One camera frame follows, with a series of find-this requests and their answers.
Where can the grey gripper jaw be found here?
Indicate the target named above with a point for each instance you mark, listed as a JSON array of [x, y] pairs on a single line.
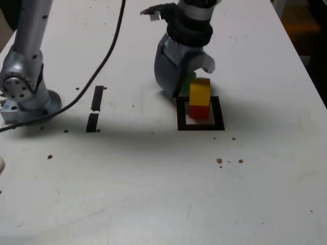
[[205, 61], [168, 74]]

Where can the black tape square outline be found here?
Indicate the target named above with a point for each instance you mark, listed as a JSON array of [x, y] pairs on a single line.
[[180, 120]]

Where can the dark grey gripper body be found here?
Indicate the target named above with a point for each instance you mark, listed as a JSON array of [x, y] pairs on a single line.
[[182, 49]]

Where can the green cube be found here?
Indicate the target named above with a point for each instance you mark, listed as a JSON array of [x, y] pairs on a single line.
[[187, 83]]

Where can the red cube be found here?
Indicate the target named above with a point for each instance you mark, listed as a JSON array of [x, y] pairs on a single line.
[[199, 112]]

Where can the yellow cube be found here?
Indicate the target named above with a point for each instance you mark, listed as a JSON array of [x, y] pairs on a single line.
[[200, 92]]

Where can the black gripper camera mount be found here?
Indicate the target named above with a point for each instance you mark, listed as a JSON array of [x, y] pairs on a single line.
[[154, 15]]

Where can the black tape strip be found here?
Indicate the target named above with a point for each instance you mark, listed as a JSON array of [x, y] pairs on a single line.
[[97, 97]]

